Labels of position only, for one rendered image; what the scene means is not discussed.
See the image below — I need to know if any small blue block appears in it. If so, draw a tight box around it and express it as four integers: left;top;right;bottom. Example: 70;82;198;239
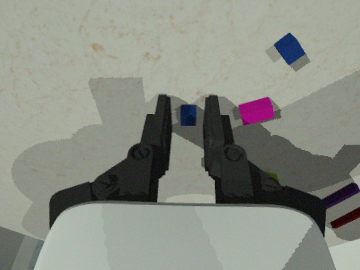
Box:
274;32;306;65
180;105;196;126

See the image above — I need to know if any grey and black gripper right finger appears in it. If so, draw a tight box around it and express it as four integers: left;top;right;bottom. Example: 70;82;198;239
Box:
203;95;326;237

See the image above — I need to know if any purple rod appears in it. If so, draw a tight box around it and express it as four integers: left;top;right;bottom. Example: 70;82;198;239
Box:
322;182;360;209

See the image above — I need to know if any magenta block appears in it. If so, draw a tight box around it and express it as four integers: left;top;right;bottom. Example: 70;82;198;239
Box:
238;97;274;125

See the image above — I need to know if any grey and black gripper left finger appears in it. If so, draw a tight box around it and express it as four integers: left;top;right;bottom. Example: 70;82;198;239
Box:
49;95;172;229

